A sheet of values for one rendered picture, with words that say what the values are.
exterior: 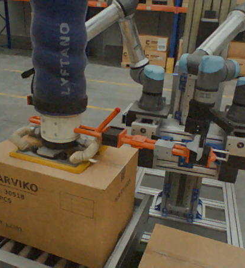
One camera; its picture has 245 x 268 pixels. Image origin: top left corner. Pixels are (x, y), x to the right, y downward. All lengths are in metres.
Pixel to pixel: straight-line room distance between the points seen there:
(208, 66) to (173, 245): 0.87
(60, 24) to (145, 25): 8.63
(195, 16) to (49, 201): 1.22
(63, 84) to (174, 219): 1.37
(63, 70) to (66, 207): 0.53
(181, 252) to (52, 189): 0.67
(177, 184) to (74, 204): 0.96
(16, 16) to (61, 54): 10.18
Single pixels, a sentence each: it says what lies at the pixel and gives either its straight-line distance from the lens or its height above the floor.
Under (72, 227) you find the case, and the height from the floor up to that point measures 0.73.
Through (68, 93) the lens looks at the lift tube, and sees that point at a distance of 1.21.
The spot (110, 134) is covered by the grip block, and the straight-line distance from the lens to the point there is 1.20.
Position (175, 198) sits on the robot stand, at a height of 0.42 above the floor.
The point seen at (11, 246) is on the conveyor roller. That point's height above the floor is 0.54.
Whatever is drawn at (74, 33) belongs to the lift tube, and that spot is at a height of 1.47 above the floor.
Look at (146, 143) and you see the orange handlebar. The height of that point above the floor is 1.09.
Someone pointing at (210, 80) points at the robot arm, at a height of 1.36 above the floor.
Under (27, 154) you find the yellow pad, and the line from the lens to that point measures 1.35.
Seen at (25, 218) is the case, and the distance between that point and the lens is 1.43.
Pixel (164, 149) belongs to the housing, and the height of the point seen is 1.08.
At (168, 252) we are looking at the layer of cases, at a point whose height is 0.54.
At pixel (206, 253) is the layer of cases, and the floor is 0.54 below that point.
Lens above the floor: 1.57
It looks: 23 degrees down
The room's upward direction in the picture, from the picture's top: 4 degrees clockwise
